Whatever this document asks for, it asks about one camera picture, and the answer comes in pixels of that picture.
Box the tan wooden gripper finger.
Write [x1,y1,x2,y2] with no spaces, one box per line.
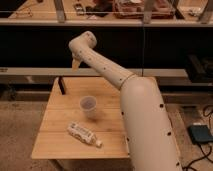
[72,59,81,71]

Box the black eraser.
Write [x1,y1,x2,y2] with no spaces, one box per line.
[58,76,66,95]

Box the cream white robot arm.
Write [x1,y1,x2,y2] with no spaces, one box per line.
[69,31,182,171]

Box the clear plastic cup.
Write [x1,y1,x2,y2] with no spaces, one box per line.
[79,96,97,119]

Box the wooden table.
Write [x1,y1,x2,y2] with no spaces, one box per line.
[31,76,182,171]

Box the white plastic bottle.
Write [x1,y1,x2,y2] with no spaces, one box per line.
[67,122,102,148]

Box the brown tray on shelf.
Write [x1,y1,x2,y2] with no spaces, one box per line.
[113,0,175,19]

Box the metal shelf rack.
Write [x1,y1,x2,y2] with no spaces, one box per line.
[0,0,213,75]

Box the black box at right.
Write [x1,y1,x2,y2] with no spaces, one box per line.
[185,55,213,83]

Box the blue foot pedal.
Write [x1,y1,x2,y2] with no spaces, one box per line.
[187,125,213,144]

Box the black cable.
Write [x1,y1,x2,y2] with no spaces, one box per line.
[181,104,213,171]

